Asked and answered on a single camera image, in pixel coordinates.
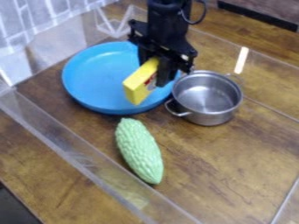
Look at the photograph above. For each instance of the small steel pot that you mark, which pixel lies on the small steel pot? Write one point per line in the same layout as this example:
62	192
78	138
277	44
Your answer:
205	97

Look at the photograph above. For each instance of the green bitter gourd toy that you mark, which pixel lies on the green bitter gourd toy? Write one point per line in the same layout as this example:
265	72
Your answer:
140	150

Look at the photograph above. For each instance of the clear acrylic enclosure wall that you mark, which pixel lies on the clear acrylic enclosure wall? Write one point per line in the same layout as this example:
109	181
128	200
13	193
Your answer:
151	207

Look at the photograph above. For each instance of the blue round tray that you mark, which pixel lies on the blue round tray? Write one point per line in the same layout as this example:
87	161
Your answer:
92	78

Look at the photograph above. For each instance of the yellow butter brick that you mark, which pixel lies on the yellow butter brick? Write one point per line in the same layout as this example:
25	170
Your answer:
139	84

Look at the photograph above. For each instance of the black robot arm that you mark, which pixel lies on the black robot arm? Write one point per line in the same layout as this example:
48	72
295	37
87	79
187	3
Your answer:
168	10

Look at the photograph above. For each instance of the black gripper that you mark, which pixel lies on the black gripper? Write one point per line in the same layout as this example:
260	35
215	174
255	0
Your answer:
161	38

